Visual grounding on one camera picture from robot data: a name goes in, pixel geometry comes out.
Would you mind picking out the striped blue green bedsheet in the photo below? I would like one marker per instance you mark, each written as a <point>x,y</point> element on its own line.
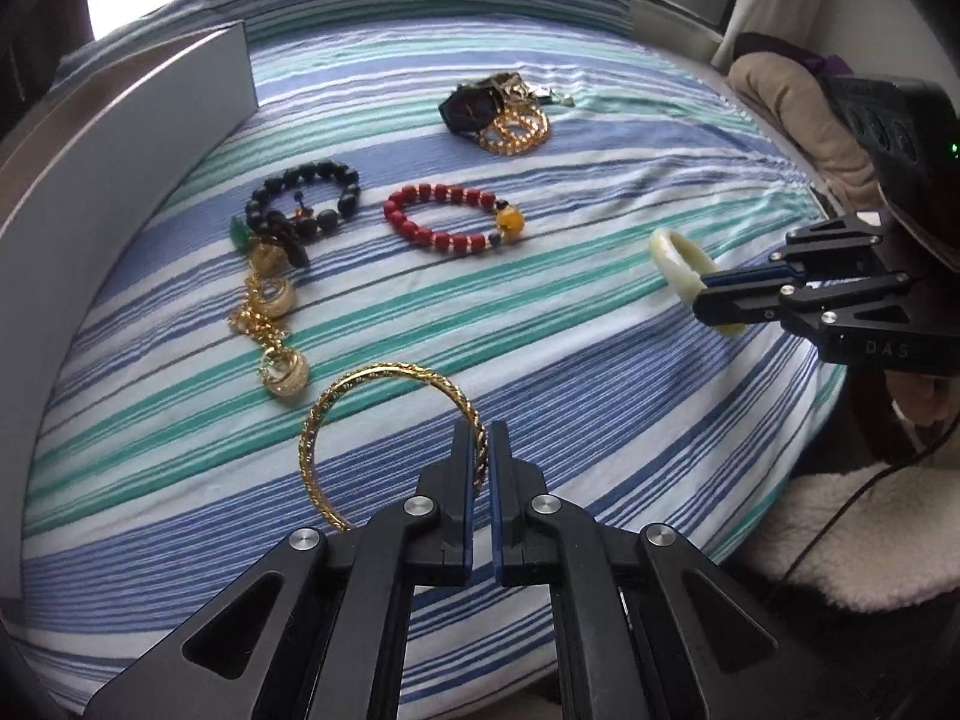
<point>514,261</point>

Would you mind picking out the pale jade bangle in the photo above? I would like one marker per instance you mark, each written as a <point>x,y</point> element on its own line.
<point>682,263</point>

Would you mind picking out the beige folded blanket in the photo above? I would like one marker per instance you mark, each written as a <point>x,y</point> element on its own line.
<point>788,86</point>

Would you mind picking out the right hand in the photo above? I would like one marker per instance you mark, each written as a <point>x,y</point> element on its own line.
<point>923,400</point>

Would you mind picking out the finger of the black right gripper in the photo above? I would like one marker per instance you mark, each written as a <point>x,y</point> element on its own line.
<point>764,295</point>
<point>828,251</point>

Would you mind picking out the white fleece blanket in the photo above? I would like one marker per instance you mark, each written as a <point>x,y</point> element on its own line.
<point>896,547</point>

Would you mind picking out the black leather strap watch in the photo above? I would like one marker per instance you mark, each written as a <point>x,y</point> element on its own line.
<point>471,108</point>

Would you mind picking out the black camera module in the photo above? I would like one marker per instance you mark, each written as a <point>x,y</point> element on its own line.
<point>910,131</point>

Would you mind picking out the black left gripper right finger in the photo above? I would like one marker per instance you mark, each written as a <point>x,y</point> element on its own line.
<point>646,626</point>

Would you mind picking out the long grey cardboard box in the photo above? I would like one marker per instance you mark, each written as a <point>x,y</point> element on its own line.
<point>80,178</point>

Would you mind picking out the gold twisted bangle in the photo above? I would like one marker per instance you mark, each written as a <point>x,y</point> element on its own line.
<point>347,457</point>

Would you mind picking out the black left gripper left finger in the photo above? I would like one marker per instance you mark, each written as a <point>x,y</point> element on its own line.
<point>317,627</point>

